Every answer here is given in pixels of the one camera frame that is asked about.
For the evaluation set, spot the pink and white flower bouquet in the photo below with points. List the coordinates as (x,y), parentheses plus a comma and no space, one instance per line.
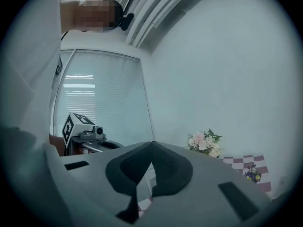
(205,142)

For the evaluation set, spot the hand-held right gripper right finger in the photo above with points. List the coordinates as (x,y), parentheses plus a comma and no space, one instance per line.
(175,171)

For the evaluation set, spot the small purple yellow flowers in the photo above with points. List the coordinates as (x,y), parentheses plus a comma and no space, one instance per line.
(252,174)

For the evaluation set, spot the person's head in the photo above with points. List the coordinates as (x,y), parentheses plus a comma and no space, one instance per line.
(92,12)

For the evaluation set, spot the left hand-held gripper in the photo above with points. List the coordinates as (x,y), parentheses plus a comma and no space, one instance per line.
(80,133)

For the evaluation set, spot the black head-worn camera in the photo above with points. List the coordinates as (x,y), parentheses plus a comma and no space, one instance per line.
(126,21)

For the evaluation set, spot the person's left forearm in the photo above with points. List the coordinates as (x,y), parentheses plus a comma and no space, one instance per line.
(57,145)

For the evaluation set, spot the red white checkered cloth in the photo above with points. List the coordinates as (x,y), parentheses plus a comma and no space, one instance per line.
(246,161)

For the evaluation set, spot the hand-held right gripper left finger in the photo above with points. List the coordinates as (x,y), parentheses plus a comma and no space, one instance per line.
(123,174)

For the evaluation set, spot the window with white blinds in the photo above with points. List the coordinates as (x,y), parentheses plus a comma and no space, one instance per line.
(106,96)

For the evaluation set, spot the white slatted ceiling panel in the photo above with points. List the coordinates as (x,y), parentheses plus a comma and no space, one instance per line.
(154,13)

